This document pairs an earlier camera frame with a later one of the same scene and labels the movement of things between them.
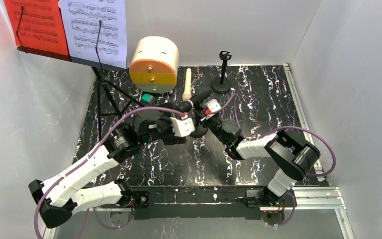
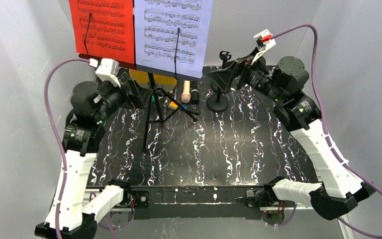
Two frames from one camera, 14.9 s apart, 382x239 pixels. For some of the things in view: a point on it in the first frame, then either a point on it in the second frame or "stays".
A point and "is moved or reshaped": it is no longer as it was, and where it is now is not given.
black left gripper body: x=184 y=109 → x=128 y=89
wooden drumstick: x=187 y=95 stays
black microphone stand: x=222 y=85 stays
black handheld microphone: x=186 y=106 → x=195 y=93
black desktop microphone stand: x=200 y=130 → x=218 y=102
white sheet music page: x=95 y=30 → x=156 y=22
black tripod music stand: x=106 y=103 is moved or reshaped
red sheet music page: x=38 y=28 → x=110 y=34
